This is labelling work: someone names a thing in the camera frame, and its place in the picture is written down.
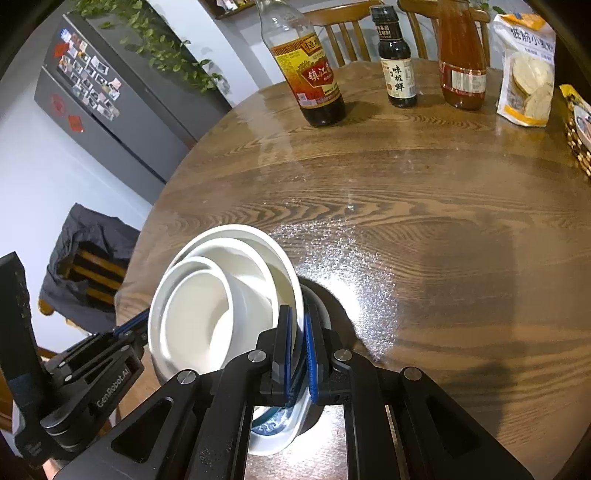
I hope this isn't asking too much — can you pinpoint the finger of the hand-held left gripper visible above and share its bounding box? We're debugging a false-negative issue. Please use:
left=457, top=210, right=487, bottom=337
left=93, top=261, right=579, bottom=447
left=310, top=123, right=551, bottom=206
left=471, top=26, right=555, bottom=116
left=43, top=331, right=149, bottom=385
left=112, top=308, right=151, bottom=339

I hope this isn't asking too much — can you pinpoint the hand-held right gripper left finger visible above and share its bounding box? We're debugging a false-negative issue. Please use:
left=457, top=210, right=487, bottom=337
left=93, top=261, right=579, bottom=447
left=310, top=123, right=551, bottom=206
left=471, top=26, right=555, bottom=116
left=54, top=304, right=299, bottom=480

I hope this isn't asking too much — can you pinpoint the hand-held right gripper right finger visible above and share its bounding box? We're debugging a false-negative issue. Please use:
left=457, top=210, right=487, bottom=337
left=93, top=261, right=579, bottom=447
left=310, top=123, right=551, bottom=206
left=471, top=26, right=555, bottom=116
left=302, top=302, right=537, bottom=480

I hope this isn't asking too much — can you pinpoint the small white bowl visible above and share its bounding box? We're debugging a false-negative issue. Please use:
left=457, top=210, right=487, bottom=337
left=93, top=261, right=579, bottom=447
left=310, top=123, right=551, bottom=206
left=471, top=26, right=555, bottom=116
left=159, top=258, right=237, bottom=376

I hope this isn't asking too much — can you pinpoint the large white bowl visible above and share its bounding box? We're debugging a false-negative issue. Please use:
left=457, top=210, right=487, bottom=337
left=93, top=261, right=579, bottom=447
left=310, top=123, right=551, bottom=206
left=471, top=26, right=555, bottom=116
left=148, top=224, right=306, bottom=387

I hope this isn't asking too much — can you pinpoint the medium white bowl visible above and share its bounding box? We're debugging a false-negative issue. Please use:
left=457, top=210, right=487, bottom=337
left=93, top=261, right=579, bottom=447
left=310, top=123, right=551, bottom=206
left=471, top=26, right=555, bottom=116
left=174, top=239, right=288, bottom=370

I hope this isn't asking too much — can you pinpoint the wooden chair with jacket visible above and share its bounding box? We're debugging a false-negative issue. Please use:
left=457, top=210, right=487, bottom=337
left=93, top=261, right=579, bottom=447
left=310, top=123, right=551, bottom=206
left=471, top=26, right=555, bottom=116
left=38, top=249, right=126, bottom=318

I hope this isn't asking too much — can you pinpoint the wooden chair with dark cloth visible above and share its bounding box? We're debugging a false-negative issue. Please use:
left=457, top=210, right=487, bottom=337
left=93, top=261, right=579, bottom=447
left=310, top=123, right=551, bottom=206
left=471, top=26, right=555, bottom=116
left=38, top=202, right=142, bottom=325

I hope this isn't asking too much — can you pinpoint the grey refrigerator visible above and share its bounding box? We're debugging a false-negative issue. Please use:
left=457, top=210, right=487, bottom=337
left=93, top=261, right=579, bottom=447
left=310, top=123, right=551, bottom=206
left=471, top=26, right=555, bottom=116
left=33, top=0, right=235, bottom=205

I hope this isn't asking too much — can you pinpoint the cluster of fridge photos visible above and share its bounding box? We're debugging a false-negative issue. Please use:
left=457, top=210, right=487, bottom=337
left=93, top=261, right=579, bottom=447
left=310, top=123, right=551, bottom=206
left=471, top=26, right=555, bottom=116
left=57, top=25, right=123, bottom=121

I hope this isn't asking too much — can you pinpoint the tall dark vinegar bottle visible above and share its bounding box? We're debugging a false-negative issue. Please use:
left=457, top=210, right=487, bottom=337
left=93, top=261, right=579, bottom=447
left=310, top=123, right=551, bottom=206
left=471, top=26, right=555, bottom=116
left=255, top=0, right=347, bottom=129

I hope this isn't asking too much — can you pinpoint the hanging green vine plant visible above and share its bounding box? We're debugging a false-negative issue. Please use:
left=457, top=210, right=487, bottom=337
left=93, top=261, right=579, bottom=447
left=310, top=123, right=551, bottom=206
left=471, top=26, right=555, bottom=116
left=73, top=0, right=228, bottom=96

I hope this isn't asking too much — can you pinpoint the small dark soy sauce bottle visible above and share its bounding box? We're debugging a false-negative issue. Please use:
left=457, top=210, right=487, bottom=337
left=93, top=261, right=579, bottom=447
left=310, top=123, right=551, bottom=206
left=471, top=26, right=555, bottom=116
left=370, top=6, right=419, bottom=109

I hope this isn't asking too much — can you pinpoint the red sauce bottle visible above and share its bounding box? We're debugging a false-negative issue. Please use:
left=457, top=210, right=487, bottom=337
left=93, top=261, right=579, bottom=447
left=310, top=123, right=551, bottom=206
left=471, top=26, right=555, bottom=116
left=436, top=0, right=489, bottom=111

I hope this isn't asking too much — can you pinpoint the white orange snack bag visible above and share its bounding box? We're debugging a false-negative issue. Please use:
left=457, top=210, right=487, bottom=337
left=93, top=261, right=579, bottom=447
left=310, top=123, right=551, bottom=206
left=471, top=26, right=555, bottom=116
left=488, top=13, right=558, bottom=129

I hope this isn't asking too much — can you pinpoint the beaded basket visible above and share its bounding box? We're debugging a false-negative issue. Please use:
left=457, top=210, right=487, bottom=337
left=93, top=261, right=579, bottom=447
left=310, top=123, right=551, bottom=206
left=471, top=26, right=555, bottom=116
left=558, top=84, right=591, bottom=179

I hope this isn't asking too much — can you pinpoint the wooden wall shelf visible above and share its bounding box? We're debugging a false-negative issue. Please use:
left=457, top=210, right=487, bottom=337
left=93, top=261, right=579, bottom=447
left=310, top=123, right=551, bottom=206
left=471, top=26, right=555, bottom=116
left=202, top=0, right=260, bottom=20

